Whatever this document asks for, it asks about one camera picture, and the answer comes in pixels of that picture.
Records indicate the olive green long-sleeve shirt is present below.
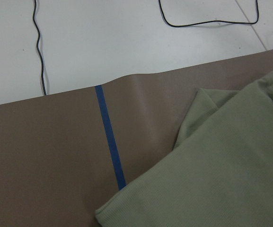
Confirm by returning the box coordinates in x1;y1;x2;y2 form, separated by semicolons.
96;71;273;227

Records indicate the thin black cable loop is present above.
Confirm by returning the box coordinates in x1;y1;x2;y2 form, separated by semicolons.
158;0;260;27

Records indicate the thin black cable left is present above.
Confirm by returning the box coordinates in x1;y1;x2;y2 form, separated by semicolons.
32;0;47;96

